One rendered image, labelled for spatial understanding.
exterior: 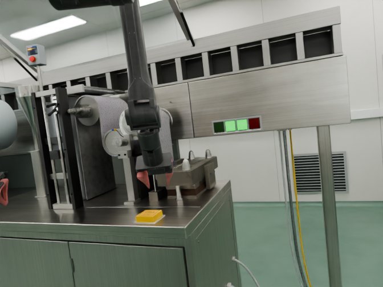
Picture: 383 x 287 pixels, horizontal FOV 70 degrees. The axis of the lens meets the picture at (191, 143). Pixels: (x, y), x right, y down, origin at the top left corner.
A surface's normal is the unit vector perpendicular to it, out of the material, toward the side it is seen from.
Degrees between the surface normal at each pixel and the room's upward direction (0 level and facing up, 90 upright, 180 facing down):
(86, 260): 90
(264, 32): 90
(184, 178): 90
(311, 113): 90
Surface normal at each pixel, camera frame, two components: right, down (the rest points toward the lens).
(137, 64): 0.04, 0.14
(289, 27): -0.35, 0.11
